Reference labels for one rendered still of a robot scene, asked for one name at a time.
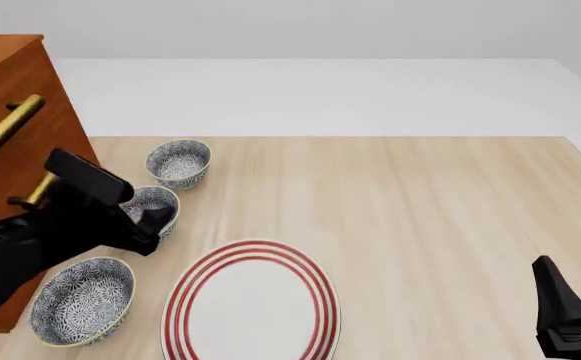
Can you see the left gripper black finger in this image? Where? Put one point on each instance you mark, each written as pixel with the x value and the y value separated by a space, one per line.
pixel 145 245
pixel 157 221

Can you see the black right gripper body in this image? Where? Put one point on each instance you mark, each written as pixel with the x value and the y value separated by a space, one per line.
pixel 575 343

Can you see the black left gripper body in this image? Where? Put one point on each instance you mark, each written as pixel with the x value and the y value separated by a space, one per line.
pixel 120 228

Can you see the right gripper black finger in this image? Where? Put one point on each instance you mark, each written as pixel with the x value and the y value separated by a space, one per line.
pixel 560 296

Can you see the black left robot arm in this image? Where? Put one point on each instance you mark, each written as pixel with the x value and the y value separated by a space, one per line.
pixel 15 255

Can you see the small blue patterned bowl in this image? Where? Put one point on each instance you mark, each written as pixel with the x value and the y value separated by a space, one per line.
pixel 177 165

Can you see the large blue patterned bowl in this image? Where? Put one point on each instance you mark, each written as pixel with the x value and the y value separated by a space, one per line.
pixel 82 300

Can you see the white plate with red rings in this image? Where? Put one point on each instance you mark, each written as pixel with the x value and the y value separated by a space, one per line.
pixel 252 303

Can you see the wooden cabinet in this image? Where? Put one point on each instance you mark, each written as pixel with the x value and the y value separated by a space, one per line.
pixel 15 71

